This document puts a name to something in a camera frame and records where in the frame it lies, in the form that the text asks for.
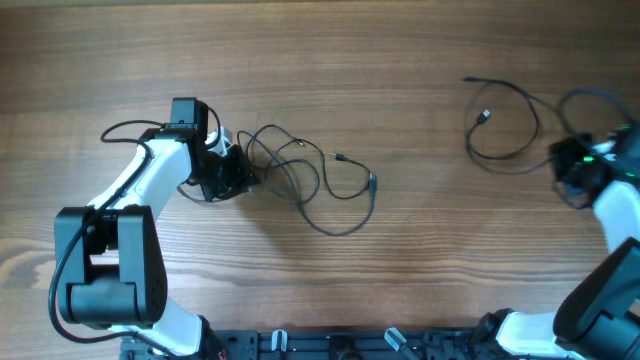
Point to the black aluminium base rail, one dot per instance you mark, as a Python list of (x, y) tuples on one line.
[(433, 344)]

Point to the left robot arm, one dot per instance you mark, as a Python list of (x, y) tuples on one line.
[(110, 280)]

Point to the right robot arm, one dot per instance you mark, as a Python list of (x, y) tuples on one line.
[(595, 320)]

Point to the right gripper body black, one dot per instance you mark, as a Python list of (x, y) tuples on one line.
[(570, 158)]

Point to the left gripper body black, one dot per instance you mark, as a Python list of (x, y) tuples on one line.
[(224, 175)]

